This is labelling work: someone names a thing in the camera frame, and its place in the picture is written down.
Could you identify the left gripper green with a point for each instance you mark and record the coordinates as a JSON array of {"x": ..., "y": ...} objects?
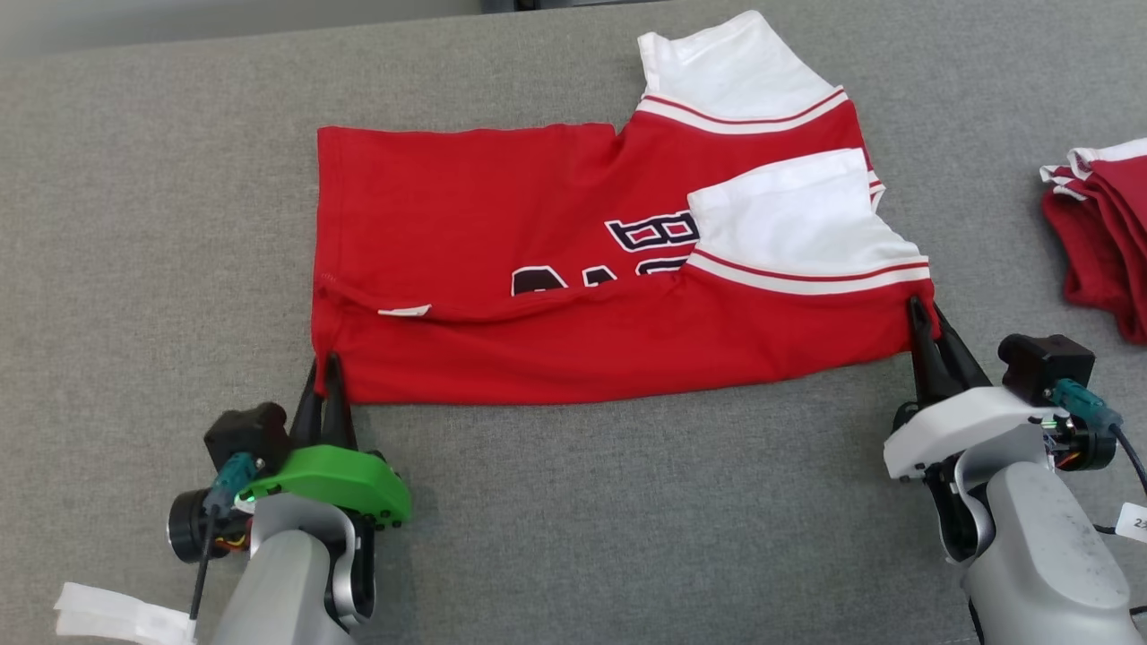
[{"x": 340, "y": 475}]

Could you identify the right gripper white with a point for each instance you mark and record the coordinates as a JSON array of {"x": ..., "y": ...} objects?
[{"x": 959, "y": 421}]

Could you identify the red white lettered jersey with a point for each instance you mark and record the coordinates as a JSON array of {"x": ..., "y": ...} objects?
[{"x": 502, "y": 215}]

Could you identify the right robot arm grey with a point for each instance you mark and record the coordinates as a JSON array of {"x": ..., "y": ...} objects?
[{"x": 1039, "y": 555}]

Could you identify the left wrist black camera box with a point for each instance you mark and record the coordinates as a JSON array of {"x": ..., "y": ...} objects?
[{"x": 246, "y": 434}]

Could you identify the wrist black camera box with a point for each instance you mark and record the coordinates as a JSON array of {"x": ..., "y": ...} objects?
[
  {"x": 1044, "y": 363},
  {"x": 246, "y": 434}
]

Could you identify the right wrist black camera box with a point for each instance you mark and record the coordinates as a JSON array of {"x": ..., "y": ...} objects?
[{"x": 1044, "y": 363}]

